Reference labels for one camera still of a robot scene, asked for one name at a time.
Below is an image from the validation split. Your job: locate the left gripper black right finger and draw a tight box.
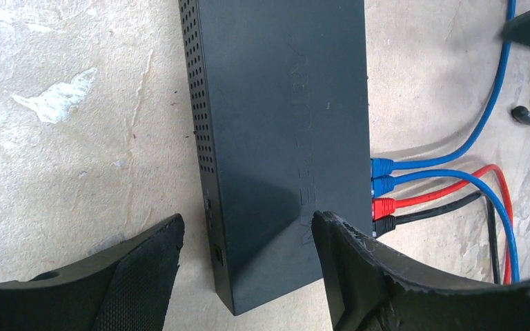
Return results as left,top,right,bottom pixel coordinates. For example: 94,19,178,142
311,212,530,330

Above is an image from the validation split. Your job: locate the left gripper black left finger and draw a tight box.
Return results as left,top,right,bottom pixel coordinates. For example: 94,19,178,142
0,214,184,330

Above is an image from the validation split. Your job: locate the blue ethernet cable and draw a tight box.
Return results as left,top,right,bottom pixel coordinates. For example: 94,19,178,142
371,169,521,284
370,0,518,179

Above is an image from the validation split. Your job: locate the black network switch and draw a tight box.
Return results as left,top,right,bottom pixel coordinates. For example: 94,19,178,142
178,0,372,316

